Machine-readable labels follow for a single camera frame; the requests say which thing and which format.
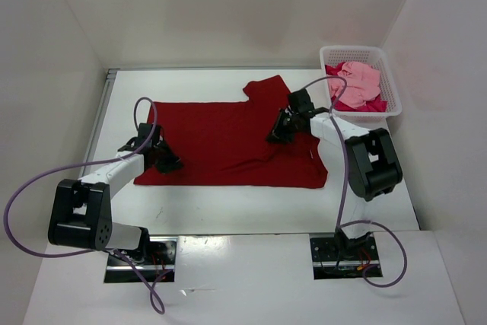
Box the pink t-shirt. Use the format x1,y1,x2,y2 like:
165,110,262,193
328,60,383,111

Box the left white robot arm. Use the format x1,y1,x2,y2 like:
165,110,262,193
48,123,183,264

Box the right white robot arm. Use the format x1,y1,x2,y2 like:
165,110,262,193
266,89,403,260

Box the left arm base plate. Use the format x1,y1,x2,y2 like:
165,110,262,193
103,237,177,284

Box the white plastic basket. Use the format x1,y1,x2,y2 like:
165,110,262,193
320,46,402,123

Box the dark red t-shirt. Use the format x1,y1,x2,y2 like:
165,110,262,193
134,75,328,189

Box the magenta t-shirt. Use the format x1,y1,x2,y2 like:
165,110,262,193
323,63,388,113

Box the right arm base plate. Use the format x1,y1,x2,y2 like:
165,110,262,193
309,233,383,280

